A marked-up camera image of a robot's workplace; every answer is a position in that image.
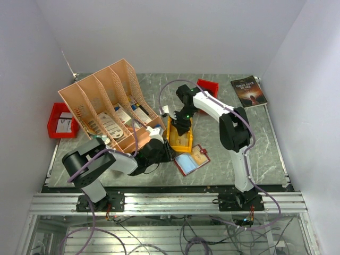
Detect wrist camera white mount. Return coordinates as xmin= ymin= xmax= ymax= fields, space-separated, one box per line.
xmin=146 ymin=126 xmax=164 ymax=142
xmin=160 ymin=105 xmax=176 ymax=120

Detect gold card in bin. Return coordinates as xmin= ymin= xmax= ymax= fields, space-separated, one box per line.
xmin=170 ymin=130 xmax=189 ymax=146

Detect red bin with cards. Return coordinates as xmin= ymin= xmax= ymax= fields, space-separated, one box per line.
xmin=197 ymin=79 xmax=219 ymax=98

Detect yellow plastic bin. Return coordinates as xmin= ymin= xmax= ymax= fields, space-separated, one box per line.
xmin=166 ymin=116 xmax=193 ymax=153

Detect aluminium mounting rail frame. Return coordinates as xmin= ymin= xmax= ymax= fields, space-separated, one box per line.
xmin=16 ymin=189 xmax=321 ymax=254

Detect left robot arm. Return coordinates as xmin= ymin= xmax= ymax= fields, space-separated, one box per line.
xmin=62 ymin=138 xmax=176 ymax=212

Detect purple cable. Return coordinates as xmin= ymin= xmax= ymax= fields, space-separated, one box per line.
xmin=58 ymin=118 xmax=149 ymax=255
xmin=158 ymin=79 xmax=282 ymax=232

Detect dark paperback book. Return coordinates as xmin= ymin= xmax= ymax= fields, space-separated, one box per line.
xmin=231 ymin=75 xmax=268 ymax=108

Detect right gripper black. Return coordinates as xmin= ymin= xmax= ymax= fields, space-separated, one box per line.
xmin=169 ymin=106 xmax=197 ymax=137

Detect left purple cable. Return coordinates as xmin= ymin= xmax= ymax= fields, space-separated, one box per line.
xmin=58 ymin=118 xmax=149 ymax=255

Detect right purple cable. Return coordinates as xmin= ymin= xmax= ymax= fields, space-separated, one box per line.
xmin=158 ymin=79 xmax=282 ymax=232

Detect pink file organizer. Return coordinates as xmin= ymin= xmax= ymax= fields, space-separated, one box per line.
xmin=58 ymin=59 xmax=166 ymax=152

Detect white cards in left bin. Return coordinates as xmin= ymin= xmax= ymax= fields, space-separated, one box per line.
xmin=56 ymin=112 xmax=73 ymax=133

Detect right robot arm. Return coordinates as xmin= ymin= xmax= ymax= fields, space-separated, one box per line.
xmin=171 ymin=84 xmax=256 ymax=210

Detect red card holder wallet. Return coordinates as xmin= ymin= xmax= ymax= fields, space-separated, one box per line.
xmin=174 ymin=144 xmax=210 ymax=176

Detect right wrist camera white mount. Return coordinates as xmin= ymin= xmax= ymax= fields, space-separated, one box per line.
xmin=160 ymin=105 xmax=176 ymax=120

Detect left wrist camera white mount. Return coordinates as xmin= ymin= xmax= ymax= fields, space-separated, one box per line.
xmin=146 ymin=126 xmax=164 ymax=142

